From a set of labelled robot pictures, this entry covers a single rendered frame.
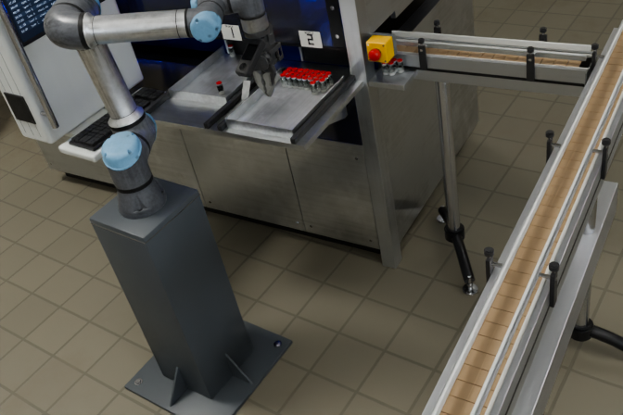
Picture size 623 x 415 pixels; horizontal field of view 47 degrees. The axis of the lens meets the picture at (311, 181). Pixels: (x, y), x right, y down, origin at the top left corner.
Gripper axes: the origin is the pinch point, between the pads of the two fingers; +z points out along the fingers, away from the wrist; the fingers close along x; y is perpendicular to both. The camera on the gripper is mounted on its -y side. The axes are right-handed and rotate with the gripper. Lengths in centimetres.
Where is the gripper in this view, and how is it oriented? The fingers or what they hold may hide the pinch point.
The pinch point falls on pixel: (267, 94)
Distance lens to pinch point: 214.3
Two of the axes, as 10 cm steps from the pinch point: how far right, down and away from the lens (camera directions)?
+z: 1.8, 7.9, 5.8
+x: -8.5, -1.7, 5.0
